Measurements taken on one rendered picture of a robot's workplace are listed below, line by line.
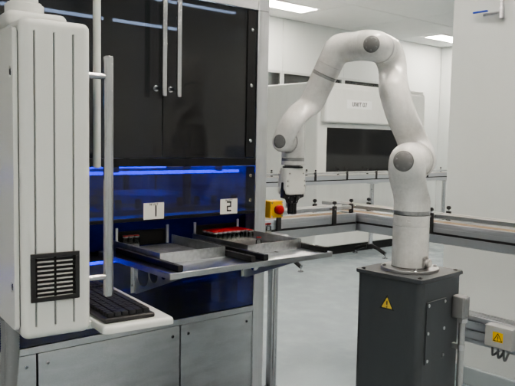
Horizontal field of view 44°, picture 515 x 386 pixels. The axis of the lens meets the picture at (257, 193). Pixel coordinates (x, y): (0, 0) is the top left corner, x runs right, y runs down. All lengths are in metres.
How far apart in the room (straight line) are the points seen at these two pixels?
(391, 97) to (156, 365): 1.28
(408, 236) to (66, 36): 1.22
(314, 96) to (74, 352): 1.20
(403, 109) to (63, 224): 1.15
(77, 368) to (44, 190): 0.91
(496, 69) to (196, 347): 2.05
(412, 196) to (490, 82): 1.51
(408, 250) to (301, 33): 7.25
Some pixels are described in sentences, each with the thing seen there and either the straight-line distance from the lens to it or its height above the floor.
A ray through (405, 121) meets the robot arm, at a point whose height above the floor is 1.35.
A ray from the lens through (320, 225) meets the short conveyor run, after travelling 3.06.
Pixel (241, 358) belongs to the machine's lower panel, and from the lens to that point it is 2.73.
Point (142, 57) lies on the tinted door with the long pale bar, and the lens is 2.35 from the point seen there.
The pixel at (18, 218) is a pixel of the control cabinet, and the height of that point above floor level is 1.09.
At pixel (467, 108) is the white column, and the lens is 3.60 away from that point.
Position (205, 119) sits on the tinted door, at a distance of 2.48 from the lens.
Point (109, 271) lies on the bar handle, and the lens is 1.67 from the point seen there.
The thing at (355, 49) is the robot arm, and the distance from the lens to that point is 2.19.
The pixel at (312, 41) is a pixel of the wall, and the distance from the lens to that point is 9.36.
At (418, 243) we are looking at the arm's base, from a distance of 2.16.
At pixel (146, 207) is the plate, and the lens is 2.34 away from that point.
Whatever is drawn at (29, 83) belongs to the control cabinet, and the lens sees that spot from 1.57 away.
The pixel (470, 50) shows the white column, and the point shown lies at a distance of 3.63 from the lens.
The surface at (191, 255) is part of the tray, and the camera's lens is 2.15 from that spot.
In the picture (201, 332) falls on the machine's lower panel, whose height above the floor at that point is 0.53.
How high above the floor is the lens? 1.28
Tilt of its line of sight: 5 degrees down
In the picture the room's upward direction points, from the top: 1 degrees clockwise
